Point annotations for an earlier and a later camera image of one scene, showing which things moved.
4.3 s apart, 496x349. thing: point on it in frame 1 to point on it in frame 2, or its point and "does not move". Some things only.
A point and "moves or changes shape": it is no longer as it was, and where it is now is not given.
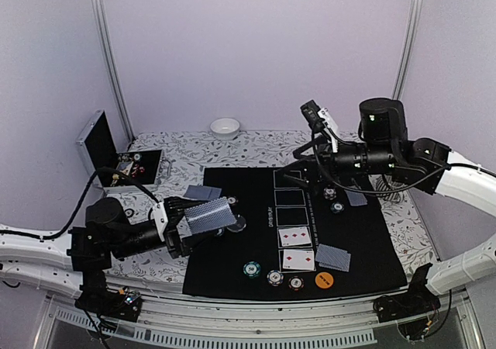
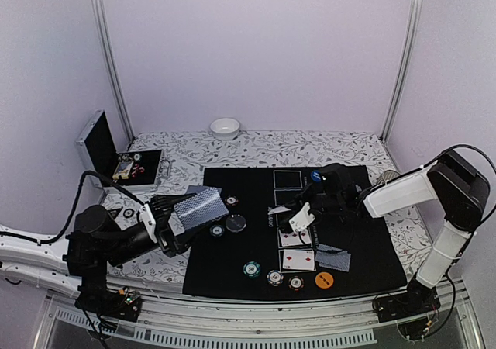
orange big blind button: [324, 280] does not move
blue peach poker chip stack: [275, 278] does not move
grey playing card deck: [210, 216] moves or changes shape
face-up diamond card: [298, 259] does not move
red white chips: [296, 283] does not move
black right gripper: [324, 148] to [298, 205]
